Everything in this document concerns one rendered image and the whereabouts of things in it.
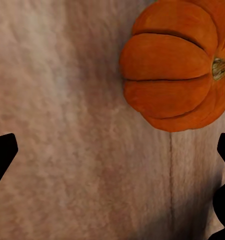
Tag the pumpkin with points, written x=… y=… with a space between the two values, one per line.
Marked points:
x=174 y=64

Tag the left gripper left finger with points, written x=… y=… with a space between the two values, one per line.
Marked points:
x=8 y=150

